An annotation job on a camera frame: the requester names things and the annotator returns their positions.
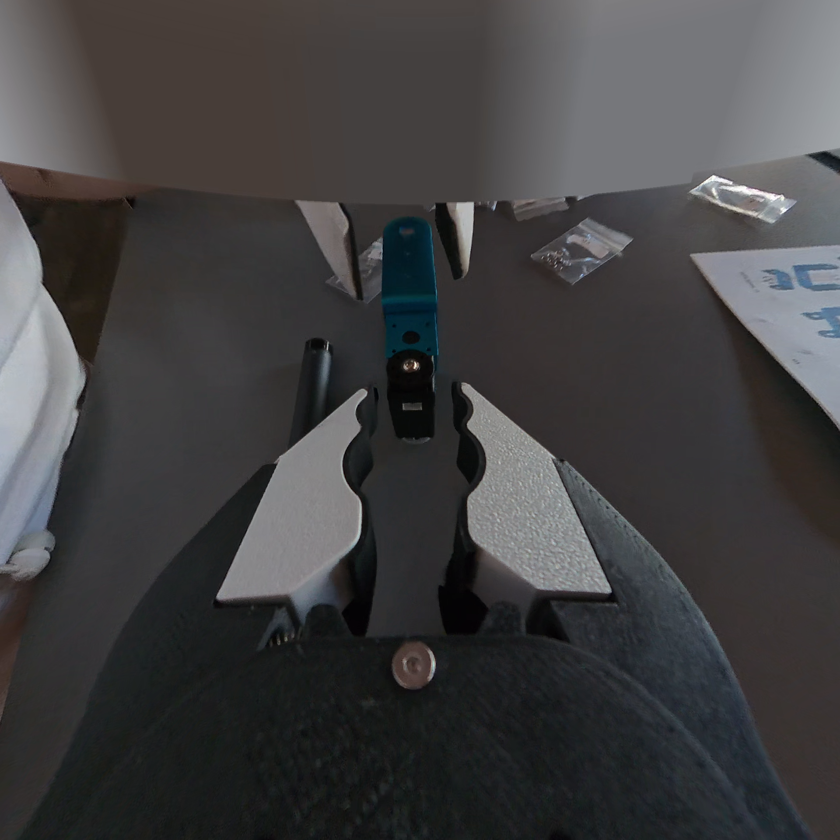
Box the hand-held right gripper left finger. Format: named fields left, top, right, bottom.
left=215, top=387, right=380, bottom=621

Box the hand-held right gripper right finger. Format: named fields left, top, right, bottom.
left=449, top=382, right=614, bottom=621

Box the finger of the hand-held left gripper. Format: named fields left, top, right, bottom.
left=433, top=200, right=476, bottom=281
left=294, top=200, right=365, bottom=303

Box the blue servo bracket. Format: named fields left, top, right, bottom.
left=381, top=218, right=440, bottom=442

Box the black electric screwdriver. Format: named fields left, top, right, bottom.
left=289, top=338, right=335, bottom=448

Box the dark grey desk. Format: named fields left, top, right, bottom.
left=0, top=150, right=840, bottom=840

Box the small clear zip bag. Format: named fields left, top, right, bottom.
left=326, top=238, right=385, bottom=295
left=688, top=174, right=798, bottom=229

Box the person in white shirt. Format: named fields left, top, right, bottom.
left=0, top=180, right=90, bottom=580

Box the assembly instruction booklet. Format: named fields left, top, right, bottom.
left=690, top=245, right=840, bottom=429

